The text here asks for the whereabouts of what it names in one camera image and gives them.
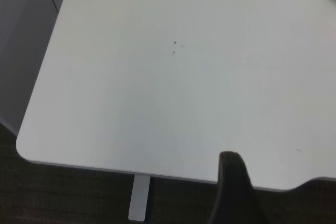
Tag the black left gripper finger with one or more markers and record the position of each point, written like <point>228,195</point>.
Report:
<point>233,190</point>

